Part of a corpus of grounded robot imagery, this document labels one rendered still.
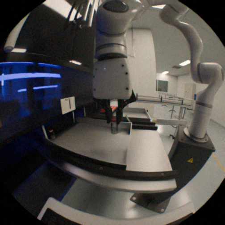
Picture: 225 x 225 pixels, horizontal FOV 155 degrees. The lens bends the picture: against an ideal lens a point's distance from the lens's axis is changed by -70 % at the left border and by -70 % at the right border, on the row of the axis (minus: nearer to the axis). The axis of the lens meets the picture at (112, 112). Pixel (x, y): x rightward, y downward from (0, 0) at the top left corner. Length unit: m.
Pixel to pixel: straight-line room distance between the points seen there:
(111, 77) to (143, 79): 1.95
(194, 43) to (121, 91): 0.46
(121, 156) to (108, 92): 0.19
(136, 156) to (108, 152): 0.09
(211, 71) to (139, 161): 0.50
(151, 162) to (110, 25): 0.35
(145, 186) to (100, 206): 0.91
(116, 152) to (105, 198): 0.89
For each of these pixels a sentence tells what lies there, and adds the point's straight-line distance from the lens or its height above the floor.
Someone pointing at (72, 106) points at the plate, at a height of 1.01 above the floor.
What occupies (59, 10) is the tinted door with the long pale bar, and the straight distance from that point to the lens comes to 0.49.
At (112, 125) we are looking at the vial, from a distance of 0.24.
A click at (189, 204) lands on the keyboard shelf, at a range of 0.36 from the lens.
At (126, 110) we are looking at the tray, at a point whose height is 0.89.
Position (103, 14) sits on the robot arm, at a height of 1.22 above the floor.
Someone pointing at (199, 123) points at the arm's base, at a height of 0.95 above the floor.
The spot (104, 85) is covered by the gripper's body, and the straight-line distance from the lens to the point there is 0.20.
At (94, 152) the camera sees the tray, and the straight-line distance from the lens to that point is 0.29.
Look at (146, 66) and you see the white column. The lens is 2.21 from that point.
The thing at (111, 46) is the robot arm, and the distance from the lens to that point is 0.20.
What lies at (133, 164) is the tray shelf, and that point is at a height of 0.88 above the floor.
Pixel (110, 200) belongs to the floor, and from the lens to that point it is 1.11.
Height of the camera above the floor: 1.08
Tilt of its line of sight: 17 degrees down
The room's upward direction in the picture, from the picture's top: straight up
